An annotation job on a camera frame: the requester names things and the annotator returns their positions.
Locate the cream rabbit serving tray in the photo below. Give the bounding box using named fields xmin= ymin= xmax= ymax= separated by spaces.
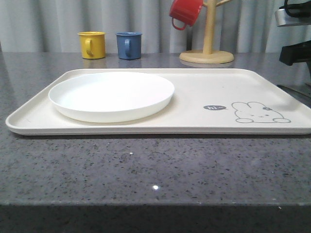
xmin=5 ymin=68 xmax=311 ymax=135

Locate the blue enamel mug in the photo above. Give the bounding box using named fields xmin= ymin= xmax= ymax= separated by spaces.
xmin=116 ymin=32 xmax=142 ymax=60

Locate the red enamel mug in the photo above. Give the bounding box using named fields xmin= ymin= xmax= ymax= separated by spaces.
xmin=169 ymin=0 xmax=203 ymax=31

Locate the white round plate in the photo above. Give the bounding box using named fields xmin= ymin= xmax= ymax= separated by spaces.
xmin=49 ymin=71 xmax=175 ymax=123

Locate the wooden mug tree stand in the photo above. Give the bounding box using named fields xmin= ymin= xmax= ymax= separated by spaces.
xmin=179 ymin=0 xmax=234 ymax=64

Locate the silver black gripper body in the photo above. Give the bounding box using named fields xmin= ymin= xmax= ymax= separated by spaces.
xmin=275 ymin=0 xmax=311 ymax=27

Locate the yellow enamel mug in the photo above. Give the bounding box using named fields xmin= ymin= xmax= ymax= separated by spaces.
xmin=78 ymin=31 xmax=106 ymax=59

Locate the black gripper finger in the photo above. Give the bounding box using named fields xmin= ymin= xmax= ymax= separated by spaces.
xmin=279 ymin=41 xmax=311 ymax=66

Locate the stainless steel fork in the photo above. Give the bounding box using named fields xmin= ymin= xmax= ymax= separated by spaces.
xmin=277 ymin=84 xmax=311 ymax=99

